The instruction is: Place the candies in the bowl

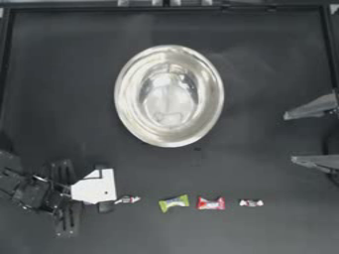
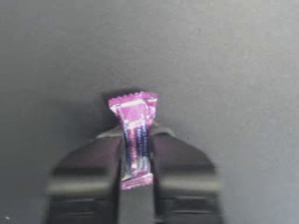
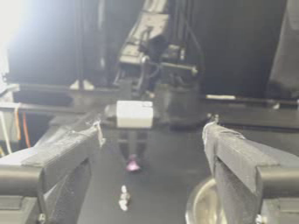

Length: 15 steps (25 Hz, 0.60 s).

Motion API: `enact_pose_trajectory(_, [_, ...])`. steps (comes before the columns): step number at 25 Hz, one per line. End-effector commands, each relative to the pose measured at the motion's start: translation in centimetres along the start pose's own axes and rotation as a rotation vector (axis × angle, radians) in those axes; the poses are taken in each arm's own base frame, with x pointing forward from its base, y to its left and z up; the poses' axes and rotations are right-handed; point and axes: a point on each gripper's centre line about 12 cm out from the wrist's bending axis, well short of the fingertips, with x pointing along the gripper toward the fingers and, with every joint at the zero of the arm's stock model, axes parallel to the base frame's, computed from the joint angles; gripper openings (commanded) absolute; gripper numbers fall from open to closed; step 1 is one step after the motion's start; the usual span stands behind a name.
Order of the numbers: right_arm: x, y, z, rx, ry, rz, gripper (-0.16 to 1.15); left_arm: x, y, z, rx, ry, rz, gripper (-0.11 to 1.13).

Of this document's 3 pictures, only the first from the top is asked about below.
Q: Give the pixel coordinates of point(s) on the green candy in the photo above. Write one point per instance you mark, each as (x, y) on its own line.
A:
(174, 203)

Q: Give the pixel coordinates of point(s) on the steel bowl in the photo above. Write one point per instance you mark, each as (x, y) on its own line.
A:
(168, 96)

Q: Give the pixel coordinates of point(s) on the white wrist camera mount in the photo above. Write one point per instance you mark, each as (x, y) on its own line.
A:
(95, 187)

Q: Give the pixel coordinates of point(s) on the black table frame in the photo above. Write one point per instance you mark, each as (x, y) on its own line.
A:
(132, 7)

